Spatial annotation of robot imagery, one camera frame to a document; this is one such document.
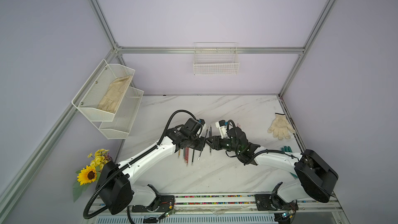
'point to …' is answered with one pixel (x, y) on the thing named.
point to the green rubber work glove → (286, 149)
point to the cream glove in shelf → (112, 97)
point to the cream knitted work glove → (281, 127)
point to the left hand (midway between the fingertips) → (202, 145)
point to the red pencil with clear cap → (185, 155)
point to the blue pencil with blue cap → (193, 157)
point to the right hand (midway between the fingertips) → (206, 141)
